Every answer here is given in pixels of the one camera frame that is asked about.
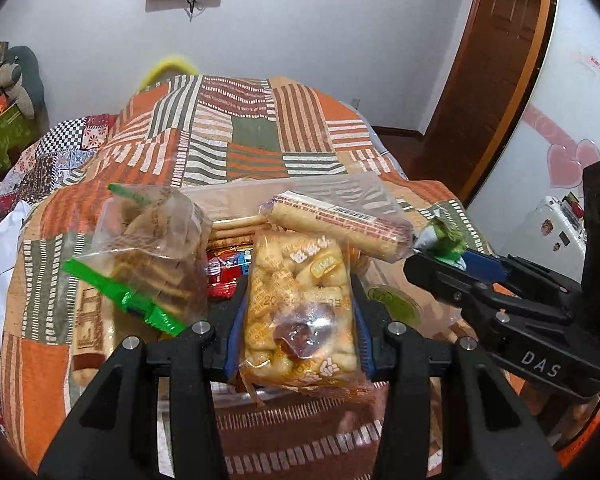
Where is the green small snack packet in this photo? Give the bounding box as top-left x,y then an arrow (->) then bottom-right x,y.
413,217 -> 467,270

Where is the clear bag with green clip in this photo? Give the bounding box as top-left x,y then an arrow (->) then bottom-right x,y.
64,183 -> 212,336

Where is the caramel puff snack bag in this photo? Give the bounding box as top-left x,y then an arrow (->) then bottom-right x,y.
239,231 -> 370,401

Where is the long brick-pattern biscuit pack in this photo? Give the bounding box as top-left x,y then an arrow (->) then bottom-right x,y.
259,191 -> 413,262

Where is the white small fridge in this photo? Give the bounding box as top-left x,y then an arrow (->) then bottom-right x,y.
498,196 -> 586,283

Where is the red snack packet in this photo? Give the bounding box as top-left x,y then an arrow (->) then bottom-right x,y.
207,246 -> 252,301

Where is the clear plastic storage box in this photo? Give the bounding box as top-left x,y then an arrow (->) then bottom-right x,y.
64,174 -> 455,398

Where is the dark wooden door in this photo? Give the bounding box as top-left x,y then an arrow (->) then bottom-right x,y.
407,0 -> 555,204

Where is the patchwork striped bedspread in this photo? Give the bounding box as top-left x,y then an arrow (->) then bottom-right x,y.
1,75 -> 490,468

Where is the pile of clothes and boxes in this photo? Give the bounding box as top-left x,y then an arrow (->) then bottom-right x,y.
0,41 -> 45,179

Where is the yellow hoop behind bed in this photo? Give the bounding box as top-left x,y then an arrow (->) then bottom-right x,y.
138,54 -> 199,91

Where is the pink heart wall sticker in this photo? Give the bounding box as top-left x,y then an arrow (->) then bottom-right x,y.
522,104 -> 600,188

